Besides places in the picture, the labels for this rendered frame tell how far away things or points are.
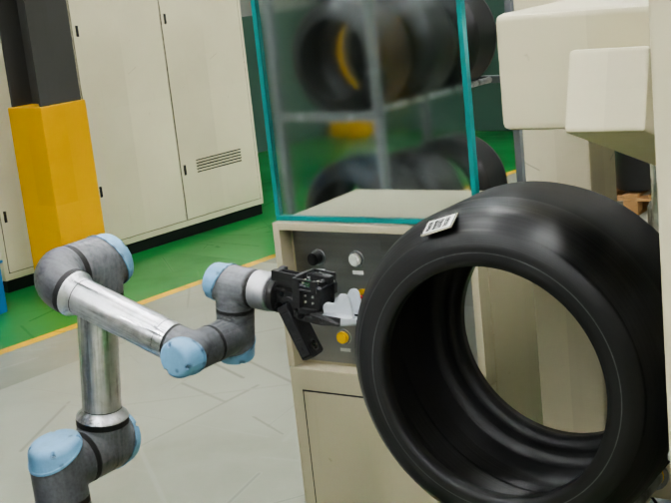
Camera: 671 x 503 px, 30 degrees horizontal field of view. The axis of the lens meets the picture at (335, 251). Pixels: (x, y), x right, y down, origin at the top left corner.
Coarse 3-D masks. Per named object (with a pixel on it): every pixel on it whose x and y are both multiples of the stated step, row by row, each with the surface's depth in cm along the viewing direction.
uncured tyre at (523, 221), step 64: (512, 192) 208; (576, 192) 208; (384, 256) 212; (448, 256) 201; (512, 256) 195; (576, 256) 191; (640, 256) 197; (384, 320) 211; (448, 320) 237; (640, 320) 189; (384, 384) 214; (448, 384) 239; (640, 384) 189; (448, 448) 231; (512, 448) 235; (576, 448) 229; (640, 448) 193
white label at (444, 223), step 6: (450, 216) 203; (456, 216) 202; (432, 222) 205; (438, 222) 203; (444, 222) 202; (450, 222) 201; (426, 228) 204; (432, 228) 203; (438, 228) 202; (444, 228) 200; (426, 234) 202
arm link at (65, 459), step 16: (48, 432) 270; (64, 432) 269; (80, 432) 271; (32, 448) 264; (48, 448) 263; (64, 448) 262; (80, 448) 265; (96, 448) 269; (32, 464) 262; (48, 464) 261; (64, 464) 261; (80, 464) 265; (96, 464) 268; (32, 480) 264; (48, 480) 261; (64, 480) 262; (80, 480) 265; (48, 496) 262; (64, 496) 263; (80, 496) 265
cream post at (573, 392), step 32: (544, 0) 221; (544, 160) 228; (576, 160) 225; (608, 160) 231; (608, 192) 232; (544, 320) 236; (576, 320) 233; (544, 352) 238; (576, 352) 234; (544, 384) 240; (576, 384) 236; (544, 416) 242; (576, 416) 238
